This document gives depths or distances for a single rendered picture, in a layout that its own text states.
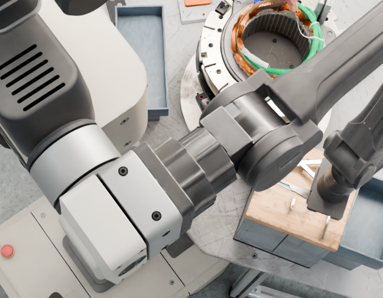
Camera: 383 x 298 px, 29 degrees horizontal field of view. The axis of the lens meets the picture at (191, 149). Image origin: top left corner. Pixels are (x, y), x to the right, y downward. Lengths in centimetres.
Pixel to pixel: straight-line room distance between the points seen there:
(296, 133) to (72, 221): 26
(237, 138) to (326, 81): 12
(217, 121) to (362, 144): 40
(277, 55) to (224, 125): 92
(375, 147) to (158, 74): 66
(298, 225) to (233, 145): 77
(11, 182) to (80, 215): 196
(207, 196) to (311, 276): 107
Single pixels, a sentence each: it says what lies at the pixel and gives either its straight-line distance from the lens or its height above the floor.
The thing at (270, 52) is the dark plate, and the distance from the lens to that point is 170.
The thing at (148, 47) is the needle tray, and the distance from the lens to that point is 168.
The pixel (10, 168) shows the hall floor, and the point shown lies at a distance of 269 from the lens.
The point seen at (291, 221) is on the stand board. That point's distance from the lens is 154.
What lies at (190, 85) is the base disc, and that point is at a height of 80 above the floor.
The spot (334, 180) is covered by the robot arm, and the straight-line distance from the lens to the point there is 124.
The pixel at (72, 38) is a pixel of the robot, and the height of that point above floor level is 174.
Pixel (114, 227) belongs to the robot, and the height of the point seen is 184.
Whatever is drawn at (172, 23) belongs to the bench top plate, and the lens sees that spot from 198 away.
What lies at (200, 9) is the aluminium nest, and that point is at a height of 80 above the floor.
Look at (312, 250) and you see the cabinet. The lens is 164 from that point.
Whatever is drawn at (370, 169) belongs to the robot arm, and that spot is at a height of 145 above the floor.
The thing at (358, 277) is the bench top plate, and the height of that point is 78.
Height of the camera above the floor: 255
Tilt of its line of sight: 73 degrees down
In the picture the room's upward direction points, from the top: 9 degrees clockwise
